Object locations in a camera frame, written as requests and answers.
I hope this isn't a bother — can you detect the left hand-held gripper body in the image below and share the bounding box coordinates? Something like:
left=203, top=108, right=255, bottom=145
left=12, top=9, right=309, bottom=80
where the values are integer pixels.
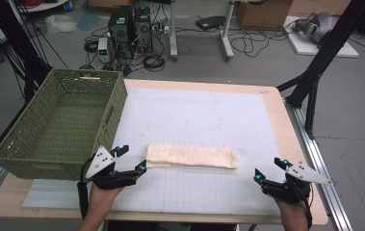
left=84, top=145, right=139, bottom=191

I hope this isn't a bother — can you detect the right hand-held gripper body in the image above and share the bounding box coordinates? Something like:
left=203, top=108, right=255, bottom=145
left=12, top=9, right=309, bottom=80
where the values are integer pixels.
left=261, top=161, right=333, bottom=204

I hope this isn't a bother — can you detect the cream towel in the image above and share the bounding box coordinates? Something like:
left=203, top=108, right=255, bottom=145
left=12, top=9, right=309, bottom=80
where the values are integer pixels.
left=144, top=143, right=239, bottom=170

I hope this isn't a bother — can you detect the person's left hand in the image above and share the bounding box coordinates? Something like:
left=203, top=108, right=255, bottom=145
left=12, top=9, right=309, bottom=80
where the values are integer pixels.
left=88, top=185, right=125, bottom=210

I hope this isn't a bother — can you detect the person's right hand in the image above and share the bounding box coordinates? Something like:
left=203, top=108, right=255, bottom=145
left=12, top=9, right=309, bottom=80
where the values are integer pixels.
left=274, top=197, right=309, bottom=219

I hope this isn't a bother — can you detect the green woven plastic basket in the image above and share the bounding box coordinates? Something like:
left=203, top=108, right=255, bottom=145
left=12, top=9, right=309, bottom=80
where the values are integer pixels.
left=0, top=67, right=129, bottom=181

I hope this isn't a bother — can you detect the white grid mat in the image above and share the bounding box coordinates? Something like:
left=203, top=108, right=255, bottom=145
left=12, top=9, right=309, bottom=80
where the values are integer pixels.
left=21, top=87, right=288, bottom=217

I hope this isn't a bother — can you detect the small white power supply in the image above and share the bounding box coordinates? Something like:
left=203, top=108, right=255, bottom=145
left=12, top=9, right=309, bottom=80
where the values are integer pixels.
left=97, top=37, right=112, bottom=64

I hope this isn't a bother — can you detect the black metal stand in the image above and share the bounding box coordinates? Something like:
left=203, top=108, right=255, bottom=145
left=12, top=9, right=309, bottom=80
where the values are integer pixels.
left=275, top=0, right=365, bottom=141
left=0, top=0, right=55, bottom=105

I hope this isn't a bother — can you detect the large black computer tower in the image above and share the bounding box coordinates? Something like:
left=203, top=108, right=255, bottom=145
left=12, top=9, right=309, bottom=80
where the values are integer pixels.
left=107, top=5, right=137, bottom=60

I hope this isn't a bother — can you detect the white floor board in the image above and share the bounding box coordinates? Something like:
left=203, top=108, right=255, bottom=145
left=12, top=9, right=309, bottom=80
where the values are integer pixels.
left=283, top=15, right=360, bottom=59

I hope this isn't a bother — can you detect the slim black computer tower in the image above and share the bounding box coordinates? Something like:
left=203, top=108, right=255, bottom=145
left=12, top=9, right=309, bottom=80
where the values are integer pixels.
left=134, top=6, right=154, bottom=54

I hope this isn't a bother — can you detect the white desk leg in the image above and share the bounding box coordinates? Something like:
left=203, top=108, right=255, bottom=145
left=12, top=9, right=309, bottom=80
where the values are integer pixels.
left=220, top=0, right=236, bottom=62
left=169, top=0, right=179, bottom=63

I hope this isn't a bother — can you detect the blue floor sheet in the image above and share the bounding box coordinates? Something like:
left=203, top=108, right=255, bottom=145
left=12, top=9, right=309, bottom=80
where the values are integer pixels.
left=75, top=9, right=102, bottom=32

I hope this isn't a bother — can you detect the clear plastic bag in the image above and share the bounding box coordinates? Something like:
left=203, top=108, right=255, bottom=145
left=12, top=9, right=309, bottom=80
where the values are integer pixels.
left=44, top=13, right=78, bottom=35

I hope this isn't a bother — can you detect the grey rounded machine shell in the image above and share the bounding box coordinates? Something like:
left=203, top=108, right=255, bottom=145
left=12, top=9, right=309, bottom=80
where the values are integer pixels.
left=293, top=12, right=341, bottom=45

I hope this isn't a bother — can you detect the brown cardboard box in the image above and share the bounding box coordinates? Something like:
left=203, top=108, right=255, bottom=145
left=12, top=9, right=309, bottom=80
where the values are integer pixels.
left=236, top=0, right=294, bottom=32

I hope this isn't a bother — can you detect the flat black device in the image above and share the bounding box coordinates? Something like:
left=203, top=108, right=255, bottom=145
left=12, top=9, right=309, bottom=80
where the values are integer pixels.
left=195, top=14, right=226, bottom=32

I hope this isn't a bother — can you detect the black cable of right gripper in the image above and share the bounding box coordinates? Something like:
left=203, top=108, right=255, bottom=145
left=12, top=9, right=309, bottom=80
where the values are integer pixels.
left=294, top=183, right=314, bottom=230

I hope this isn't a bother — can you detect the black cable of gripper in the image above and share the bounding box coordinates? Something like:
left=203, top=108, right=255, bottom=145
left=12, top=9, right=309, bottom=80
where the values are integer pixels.
left=294, top=183, right=314, bottom=230
left=76, top=157, right=95, bottom=221

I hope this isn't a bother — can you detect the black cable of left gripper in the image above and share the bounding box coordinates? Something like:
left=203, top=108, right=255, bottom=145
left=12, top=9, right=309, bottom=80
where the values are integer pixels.
left=76, top=157, right=95, bottom=221

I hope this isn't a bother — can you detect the coiled black cable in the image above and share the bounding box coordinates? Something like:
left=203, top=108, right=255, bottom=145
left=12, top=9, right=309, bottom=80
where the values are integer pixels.
left=143, top=53, right=167, bottom=72

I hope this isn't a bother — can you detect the loose black floor cable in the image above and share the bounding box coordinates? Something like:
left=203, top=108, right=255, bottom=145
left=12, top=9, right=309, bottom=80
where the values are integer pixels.
left=230, top=29, right=289, bottom=60

